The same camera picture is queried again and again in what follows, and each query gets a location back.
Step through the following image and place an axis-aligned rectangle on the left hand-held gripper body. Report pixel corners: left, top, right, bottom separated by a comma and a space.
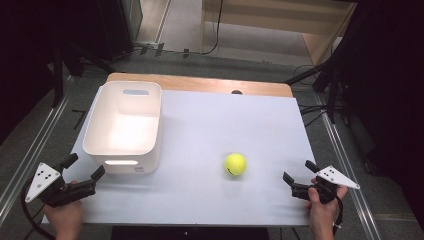
24, 162, 98, 208

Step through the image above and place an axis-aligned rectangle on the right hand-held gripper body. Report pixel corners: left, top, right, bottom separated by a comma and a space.
291, 165, 361, 205

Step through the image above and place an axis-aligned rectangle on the white plastic storage bin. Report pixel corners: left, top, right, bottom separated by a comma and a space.
82, 80, 163, 175

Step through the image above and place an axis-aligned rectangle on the yellow tennis ball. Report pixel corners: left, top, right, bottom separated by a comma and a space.
224, 152, 248, 177

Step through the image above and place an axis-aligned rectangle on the person's right hand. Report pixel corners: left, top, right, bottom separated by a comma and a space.
305, 177, 349, 240

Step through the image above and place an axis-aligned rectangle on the person's left hand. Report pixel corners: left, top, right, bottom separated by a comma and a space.
43, 180, 84, 240

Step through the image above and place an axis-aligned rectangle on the white board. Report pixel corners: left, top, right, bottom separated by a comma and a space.
41, 87, 317, 227

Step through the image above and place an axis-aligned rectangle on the black tripod stand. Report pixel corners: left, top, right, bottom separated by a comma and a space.
284, 49, 351, 125

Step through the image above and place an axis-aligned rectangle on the black metal stand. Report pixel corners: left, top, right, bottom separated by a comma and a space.
49, 36, 116, 109

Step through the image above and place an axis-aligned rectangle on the wooden cabinet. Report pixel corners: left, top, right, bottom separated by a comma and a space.
199, 0, 358, 67

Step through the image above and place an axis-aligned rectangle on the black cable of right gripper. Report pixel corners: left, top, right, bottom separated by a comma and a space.
332, 194, 344, 236

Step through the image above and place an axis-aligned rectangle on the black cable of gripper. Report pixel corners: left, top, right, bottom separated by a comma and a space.
20, 179, 56, 240
332, 194, 344, 236

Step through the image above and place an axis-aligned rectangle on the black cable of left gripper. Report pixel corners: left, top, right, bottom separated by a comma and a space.
20, 179, 56, 240

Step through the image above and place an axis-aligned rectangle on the black hanging cable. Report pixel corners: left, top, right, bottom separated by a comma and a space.
186, 0, 224, 56

